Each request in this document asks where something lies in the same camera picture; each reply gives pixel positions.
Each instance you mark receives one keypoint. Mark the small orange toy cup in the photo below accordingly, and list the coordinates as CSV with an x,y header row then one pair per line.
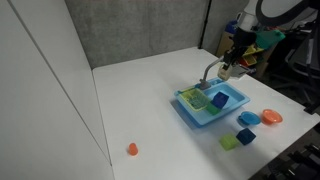
x,y
133,149

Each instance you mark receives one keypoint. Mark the blue toy plate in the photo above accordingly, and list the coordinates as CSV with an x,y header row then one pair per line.
x,y
250,118

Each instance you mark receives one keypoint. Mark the yellow toy dish rack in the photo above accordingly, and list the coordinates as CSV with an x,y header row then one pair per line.
x,y
195,99

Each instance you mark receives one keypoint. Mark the dark blue building block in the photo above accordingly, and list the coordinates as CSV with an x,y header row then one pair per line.
x,y
246,136

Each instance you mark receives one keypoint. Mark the grey toy faucet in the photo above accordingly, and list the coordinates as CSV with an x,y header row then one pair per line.
x,y
207,71

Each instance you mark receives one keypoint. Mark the lime green building block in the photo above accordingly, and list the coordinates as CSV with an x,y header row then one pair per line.
x,y
228,142

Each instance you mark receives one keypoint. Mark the orange toy plate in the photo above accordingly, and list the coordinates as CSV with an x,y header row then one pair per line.
x,y
271,116

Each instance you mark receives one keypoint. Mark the black tripod stand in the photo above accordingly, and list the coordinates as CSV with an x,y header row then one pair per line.
x,y
204,23

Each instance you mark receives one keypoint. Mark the blue printed building block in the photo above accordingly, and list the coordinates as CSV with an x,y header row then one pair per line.
x,y
220,100

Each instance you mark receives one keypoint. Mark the light blue toy sink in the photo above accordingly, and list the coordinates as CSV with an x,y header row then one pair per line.
x,y
196,116

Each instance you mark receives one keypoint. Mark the brown cardboard box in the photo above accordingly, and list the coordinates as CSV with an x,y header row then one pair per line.
x,y
224,41

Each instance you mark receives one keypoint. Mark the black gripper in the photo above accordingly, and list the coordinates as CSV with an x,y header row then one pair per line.
x,y
244,39

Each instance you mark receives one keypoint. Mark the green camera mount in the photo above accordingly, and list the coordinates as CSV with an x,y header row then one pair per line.
x,y
270,38

